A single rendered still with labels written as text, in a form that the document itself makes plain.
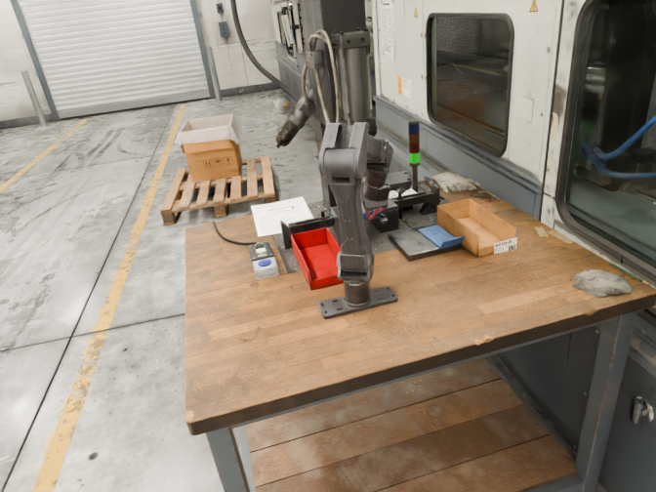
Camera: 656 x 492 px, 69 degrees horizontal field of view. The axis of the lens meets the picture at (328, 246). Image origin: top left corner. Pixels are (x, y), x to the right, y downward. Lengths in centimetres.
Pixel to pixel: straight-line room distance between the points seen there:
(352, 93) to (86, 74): 968
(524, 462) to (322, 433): 68
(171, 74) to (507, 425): 967
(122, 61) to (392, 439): 973
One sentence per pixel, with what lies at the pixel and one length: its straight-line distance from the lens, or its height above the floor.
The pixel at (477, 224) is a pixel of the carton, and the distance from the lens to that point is 162.
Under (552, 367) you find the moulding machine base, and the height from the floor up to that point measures 33.
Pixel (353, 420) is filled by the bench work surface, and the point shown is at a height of 22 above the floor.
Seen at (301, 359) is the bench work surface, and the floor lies 90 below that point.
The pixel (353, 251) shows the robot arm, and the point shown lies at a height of 106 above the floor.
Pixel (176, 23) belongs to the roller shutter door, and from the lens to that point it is 1057.
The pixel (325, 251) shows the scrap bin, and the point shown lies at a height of 90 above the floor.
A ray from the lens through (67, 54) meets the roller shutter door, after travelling 1095.
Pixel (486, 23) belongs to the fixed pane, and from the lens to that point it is 207.
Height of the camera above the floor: 160
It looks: 27 degrees down
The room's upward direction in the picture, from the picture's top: 7 degrees counter-clockwise
